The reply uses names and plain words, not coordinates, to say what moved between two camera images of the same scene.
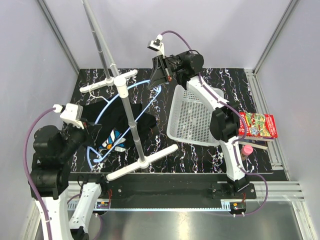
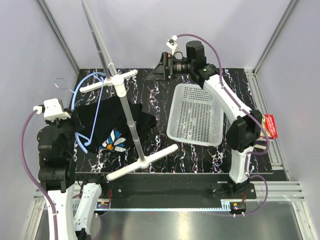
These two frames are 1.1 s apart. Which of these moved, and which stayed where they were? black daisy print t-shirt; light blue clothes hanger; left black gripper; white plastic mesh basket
Moved: left black gripper; light blue clothes hanger
Stayed: black daisy print t-shirt; white plastic mesh basket
